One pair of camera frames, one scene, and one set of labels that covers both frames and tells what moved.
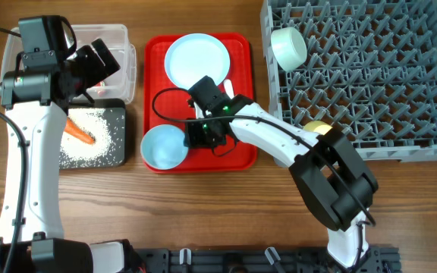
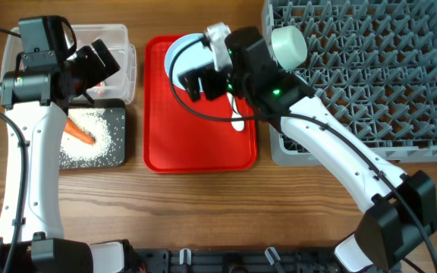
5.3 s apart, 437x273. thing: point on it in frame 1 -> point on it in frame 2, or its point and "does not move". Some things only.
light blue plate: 193,56 does not move
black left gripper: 87,55 does not move
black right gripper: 198,138 -> 202,81
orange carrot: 73,130 does not move
